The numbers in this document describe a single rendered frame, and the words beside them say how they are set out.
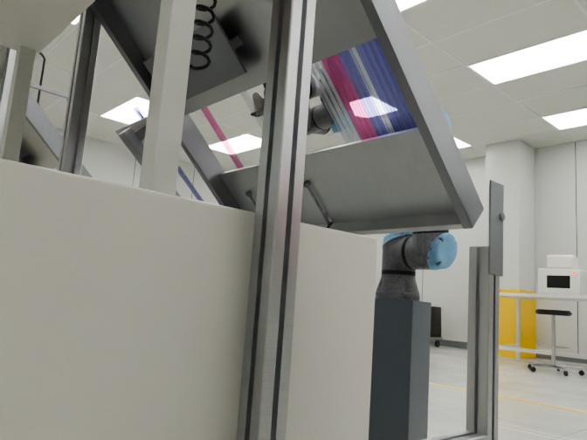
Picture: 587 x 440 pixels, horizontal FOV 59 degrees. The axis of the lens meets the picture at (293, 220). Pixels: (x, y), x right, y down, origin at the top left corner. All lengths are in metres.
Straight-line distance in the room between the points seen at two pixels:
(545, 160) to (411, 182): 7.36
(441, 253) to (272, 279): 1.17
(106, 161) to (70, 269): 8.96
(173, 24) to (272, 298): 0.32
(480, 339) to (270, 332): 0.50
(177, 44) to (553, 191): 7.79
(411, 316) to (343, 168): 0.74
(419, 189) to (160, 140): 0.63
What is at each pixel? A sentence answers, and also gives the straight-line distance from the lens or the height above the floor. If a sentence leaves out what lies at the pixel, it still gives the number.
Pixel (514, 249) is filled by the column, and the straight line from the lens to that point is 7.74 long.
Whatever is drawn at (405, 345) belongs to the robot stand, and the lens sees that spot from 1.75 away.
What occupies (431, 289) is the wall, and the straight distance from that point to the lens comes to 8.93.
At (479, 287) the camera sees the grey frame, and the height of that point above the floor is 0.57.
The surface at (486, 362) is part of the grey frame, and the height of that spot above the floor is 0.44.
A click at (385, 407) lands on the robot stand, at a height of 0.21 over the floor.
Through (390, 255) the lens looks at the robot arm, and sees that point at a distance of 1.81.
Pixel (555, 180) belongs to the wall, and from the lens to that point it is 8.27.
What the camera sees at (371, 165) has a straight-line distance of 1.09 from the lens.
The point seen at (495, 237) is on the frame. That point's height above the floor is 0.66.
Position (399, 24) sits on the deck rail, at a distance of 0.93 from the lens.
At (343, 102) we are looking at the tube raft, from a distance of 1.06.
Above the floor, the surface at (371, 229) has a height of 0.69.
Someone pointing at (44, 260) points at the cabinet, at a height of 0.54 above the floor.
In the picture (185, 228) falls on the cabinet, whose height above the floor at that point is 0.59.
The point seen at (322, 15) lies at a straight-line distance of 0.99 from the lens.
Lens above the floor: 0.52
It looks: 9 degrees up
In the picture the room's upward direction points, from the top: 4 degrees clockwise
